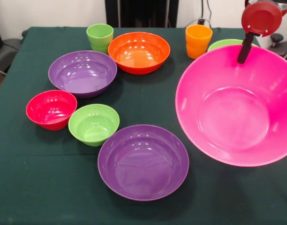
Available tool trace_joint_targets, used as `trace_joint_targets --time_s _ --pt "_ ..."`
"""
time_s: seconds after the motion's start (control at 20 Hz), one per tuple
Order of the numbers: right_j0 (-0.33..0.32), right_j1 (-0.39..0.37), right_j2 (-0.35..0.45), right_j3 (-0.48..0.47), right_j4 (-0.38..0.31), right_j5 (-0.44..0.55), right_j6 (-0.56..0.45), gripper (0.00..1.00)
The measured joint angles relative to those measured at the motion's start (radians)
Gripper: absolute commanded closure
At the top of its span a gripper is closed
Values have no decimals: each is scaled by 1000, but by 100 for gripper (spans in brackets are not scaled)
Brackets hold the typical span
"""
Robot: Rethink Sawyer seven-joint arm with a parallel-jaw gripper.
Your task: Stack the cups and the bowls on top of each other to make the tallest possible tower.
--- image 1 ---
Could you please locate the red plastic bowl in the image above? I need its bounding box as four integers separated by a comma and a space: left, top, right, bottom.
25, 90, 78, 131

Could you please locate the orange plastic bowl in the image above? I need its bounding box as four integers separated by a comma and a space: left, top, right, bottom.
107, 32, 171, 76

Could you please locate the black wall plug cable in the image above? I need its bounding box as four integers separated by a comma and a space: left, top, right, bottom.
197, 0, 213, 28

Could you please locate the small green plastic bowl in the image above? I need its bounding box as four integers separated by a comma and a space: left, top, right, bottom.
68, 104, 121, 148

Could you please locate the large green plastic bowl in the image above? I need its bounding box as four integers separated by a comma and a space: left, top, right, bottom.
207, 39, 259, 53

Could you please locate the pink plastic bowl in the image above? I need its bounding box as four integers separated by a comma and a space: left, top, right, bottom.
175, 45, 287, 167

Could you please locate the green plastic cup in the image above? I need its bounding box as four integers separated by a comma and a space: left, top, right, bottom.
86, 23, 114, 54

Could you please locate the black chair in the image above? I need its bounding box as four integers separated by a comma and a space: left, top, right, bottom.
0, 16, 29, 75

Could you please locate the purple plastic bowl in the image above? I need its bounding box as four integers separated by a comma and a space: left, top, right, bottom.
98, 124, 190, 202
48, 50, 118, 99

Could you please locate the black cabinet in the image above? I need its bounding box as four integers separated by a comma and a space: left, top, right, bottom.
105, 0, 179, 28

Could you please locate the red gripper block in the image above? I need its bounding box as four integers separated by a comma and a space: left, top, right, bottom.
236, 1, 283, 65

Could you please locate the dark green tablecloth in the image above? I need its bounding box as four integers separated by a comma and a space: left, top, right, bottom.
0, 26, 287, 225

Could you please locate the orange plastic cup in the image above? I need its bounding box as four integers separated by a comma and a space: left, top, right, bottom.
185, 24, 213, 60

